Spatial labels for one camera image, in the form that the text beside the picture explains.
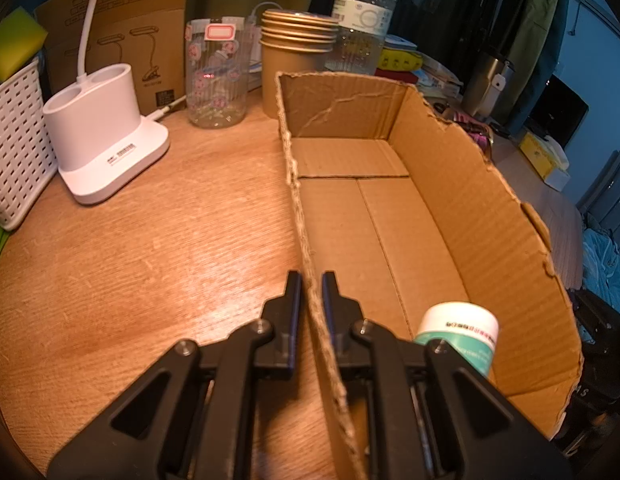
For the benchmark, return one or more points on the printed brown packaging carton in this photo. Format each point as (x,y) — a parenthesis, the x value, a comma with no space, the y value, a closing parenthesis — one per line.
(140,10)

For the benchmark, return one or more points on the olive green hanging jacket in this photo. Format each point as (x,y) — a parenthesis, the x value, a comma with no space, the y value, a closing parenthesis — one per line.
(539,20)

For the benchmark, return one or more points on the white carton box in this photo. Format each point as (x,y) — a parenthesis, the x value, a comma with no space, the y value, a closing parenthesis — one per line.
(439,80)

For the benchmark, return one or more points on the white perforated plastic basket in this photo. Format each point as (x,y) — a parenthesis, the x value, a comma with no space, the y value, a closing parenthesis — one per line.
(15,135)

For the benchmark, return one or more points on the black monitor screen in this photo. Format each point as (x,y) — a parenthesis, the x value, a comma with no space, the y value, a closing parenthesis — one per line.
(559,110)

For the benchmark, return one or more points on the stainless steel tumbler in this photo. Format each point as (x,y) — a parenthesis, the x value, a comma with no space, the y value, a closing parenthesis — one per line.
(484,85)

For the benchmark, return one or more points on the clear plastic water bottle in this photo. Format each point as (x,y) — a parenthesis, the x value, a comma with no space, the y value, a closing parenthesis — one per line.
(360,20)

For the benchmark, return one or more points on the clear glass jar with stickers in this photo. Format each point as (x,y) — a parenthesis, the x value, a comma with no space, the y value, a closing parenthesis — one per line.
(215,90)

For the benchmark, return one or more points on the yellow tissue box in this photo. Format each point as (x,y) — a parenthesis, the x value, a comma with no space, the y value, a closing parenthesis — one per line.
(539,155)

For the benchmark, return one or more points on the yellow wipes packet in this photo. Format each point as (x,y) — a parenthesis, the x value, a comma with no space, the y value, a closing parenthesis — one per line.
(399,60)

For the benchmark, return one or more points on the stack of kraft paper cups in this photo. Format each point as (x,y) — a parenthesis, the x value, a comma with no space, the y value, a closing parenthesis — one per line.
(295,60)

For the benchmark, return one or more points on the yellow-green foam block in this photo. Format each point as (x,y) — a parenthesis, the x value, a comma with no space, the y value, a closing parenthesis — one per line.
(15,40)

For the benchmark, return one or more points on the torn brown cardboard box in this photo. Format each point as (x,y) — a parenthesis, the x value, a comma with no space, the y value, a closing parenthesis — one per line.
(379,220)

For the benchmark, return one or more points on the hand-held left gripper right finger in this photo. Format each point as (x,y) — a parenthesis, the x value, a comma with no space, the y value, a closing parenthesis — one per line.
(330,320)

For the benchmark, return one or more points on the white desk lamp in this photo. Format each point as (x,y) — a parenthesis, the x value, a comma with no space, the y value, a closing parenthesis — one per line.
(100,130)

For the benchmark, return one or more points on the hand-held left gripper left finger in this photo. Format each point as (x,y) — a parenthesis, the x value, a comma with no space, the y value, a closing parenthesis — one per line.
(292,330)

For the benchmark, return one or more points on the blue crumpled cloth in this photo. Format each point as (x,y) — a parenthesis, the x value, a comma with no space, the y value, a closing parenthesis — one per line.
(604,260)

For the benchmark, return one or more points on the white teal plastic bottle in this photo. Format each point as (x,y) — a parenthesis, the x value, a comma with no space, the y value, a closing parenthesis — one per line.
(454,322)

